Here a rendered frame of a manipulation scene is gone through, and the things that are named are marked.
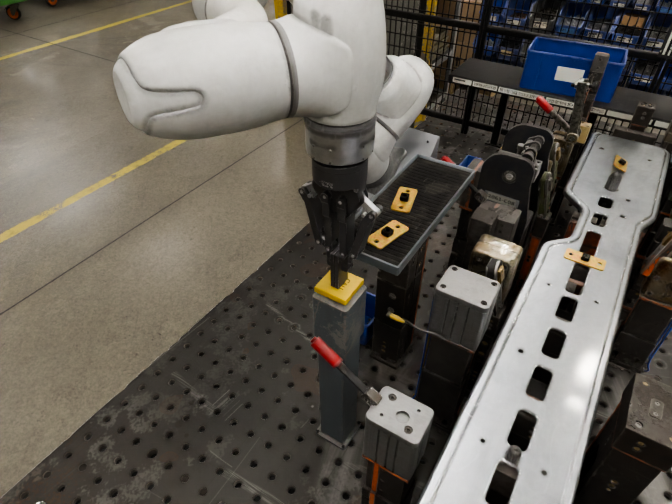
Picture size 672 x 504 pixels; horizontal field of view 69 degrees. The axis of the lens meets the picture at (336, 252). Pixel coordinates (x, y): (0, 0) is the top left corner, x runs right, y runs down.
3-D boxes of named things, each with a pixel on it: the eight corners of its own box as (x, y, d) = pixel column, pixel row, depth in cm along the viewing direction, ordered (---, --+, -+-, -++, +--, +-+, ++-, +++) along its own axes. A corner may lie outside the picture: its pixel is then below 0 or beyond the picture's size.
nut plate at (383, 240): (380, 250, 85) (380, 245, 85) (364, 240, 87) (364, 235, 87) (409, 229, 90) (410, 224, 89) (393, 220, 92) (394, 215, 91)
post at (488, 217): (460, 345, 127) (492, 223, 101) (442, 337, 129) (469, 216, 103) (467, 332, 130) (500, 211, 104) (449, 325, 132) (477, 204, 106)
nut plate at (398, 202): (409, 213, 93) (409, 208, 93) (390, 210, 94) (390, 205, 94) (417, 190, 100) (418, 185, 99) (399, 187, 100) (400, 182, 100)
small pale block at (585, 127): (553, 227, 165) (590, 128, 141) (543, 223, 167) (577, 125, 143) (556, 222, 167) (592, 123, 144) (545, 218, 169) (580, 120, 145)
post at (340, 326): (343, 451, 105) (346, 314, 77) (315, 434, 108) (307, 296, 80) (361, 424, 110) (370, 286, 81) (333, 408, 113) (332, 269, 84)
